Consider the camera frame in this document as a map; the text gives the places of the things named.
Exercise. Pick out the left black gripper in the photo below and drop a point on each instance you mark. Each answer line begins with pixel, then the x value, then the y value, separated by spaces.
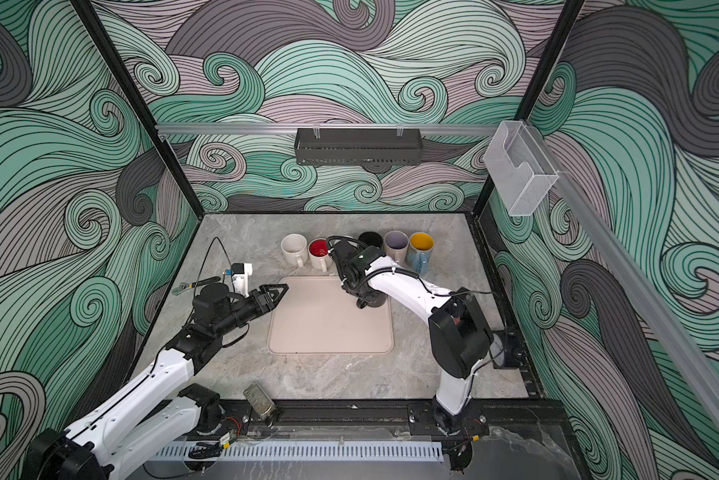
pixel 268 304

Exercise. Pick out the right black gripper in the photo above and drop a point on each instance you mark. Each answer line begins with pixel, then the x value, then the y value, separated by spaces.
pixel 346 284

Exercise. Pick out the black mug white base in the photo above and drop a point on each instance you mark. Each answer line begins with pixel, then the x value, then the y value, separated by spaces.
pixel 371 238

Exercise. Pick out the white ribbed-bottom mug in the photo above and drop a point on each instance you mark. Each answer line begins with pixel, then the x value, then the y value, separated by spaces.
pixel 319 253

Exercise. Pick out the pink iridescent mug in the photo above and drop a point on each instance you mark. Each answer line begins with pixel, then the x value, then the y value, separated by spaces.
pixel 396 244

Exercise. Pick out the cream speckled mug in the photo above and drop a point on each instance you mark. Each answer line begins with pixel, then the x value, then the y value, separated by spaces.
pixel 295 248

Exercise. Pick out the blue mug yellow inside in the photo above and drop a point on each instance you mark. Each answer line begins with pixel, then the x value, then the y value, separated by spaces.
pixel 419 252

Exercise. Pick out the black glossy mug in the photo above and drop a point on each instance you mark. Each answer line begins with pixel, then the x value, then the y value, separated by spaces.
pixel 371 298

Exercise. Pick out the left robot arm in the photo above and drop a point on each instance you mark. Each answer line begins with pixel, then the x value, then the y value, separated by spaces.
pixel 129 428

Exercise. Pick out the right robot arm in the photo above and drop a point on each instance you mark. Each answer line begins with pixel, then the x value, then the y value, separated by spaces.
pixel 461 340

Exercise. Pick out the pink silicone tray mat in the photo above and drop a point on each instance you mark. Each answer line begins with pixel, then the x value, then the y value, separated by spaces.
pixel 317 317

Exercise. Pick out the small metal device front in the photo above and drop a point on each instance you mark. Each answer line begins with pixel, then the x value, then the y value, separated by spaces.
pixel 260 401

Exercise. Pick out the black alarm clock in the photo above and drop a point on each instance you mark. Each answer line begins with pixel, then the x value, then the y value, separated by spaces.
pixel 508 350

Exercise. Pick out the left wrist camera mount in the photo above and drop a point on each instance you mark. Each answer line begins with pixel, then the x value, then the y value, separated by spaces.
pixel 239 274

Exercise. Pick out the black wire wall basket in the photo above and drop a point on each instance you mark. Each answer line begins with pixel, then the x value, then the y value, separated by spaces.
pixel 322 146

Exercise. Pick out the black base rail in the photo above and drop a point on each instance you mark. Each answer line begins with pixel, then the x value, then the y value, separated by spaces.
pixel 392 419

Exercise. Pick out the white slotted cable duct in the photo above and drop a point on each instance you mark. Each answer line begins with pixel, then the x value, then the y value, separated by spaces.
pixel 341 450

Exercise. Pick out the clear acrylic wall holder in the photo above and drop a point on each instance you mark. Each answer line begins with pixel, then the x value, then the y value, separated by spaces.
pixel 519 162

